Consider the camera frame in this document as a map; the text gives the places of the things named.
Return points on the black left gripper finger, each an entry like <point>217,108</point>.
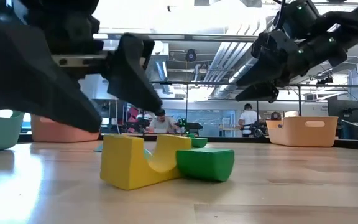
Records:
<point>132,81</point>
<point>26,77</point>

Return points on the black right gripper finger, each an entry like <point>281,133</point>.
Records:
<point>256,92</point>
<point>263,71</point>

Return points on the yellow arch block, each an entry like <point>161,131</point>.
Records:
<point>120,161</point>

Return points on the green half-cylinder block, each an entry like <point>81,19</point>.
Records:
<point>207,165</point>

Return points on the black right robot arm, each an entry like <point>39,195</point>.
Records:
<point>353,21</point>

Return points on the person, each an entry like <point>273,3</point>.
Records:
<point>248,119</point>
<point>163,124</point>
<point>275,116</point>

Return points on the red background object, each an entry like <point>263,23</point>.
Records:
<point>133,113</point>

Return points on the white ceiling box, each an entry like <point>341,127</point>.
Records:
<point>162,49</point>

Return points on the tan plastic bin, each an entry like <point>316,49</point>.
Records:
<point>300,135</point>

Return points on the pink plastic bin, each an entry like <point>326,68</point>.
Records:
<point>51,133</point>

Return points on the background robot green light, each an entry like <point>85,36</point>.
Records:
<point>193,126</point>

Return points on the long ceiling light bar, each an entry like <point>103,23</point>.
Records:
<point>197,38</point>

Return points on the flat green block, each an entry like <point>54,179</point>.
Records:
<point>148,154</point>

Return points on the long blue block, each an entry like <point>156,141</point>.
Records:
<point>99,148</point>

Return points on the small green arch block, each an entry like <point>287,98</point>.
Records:
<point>199,142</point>

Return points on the black computer monitor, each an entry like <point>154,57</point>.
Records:
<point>343,110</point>

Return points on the silver ventilation duct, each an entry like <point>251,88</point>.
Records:
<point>228,88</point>

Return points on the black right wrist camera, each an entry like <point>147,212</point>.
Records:
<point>300,15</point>

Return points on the black metal rack frame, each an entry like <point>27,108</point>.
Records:
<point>299,99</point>

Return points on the black aluminium table frame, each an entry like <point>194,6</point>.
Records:
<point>244,139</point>

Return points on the black hanging ceiling camera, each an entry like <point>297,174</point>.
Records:
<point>190,55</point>

